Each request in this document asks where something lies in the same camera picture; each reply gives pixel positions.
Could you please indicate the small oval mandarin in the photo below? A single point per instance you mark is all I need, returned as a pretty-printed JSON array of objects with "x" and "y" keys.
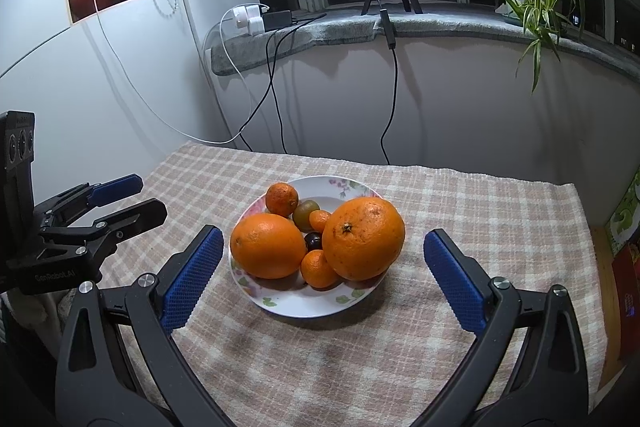
[{"x": 320, "y": 221}]

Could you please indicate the large speckled orange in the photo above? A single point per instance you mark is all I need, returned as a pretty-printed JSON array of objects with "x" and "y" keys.
[{"x": 365, "y": 239}]

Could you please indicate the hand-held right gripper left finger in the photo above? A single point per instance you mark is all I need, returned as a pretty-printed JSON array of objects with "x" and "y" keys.
[{"x": 195, "y": 277}]

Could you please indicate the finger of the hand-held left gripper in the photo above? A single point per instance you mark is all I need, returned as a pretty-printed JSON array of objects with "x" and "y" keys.
[
  {"x": 145, "y": 213},
  {"x": 120, "y": 187}
]

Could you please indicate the red box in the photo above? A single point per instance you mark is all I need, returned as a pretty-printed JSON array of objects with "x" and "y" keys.
[{"x": 627, "y": 297}]

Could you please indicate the green printed box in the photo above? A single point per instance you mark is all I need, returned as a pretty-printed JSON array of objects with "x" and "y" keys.
[{"x": 625, "y": 217}]

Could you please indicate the brown kiwi fruit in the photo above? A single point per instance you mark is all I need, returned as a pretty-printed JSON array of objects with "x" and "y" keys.
[{"x": 304, "y": 214}]

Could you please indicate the dark plum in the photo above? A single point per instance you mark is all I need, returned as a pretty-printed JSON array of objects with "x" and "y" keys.
[{"x": 313, "y": 241}]

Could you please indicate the white floral plate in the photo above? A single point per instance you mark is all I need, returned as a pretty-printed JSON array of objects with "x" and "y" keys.
[{"x": 300, "y": 302}]

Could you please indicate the black power adapter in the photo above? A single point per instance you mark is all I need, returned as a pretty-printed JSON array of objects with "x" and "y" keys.
[{"x": 277, "y": 20}]

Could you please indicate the white power adapters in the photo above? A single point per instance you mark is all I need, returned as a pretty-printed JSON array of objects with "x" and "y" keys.
[{"x": 247, "y": 19}]

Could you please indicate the large round orange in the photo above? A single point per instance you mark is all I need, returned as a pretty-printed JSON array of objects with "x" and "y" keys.
[{"x": 267, "y": 247}]

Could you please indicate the grey windowsill mat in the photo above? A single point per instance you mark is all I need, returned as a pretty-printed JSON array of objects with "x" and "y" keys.
[{"x": 350, "y": 29}]

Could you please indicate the beige checked cloth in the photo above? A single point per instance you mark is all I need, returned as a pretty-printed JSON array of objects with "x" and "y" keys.
[{"x": 450, "y": 207}]

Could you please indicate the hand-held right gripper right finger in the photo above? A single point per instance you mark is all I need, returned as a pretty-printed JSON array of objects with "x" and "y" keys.
[{"x": 455, "y": 282}]

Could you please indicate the mandarin orange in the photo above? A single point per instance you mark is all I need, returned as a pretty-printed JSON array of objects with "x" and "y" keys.
[
  {"x": 317, "y": 269},
  {"x": 281, "y": 199}
]

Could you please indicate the person's left hand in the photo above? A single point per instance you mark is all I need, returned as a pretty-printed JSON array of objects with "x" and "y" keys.
[{"x": 55, "y": 309}]

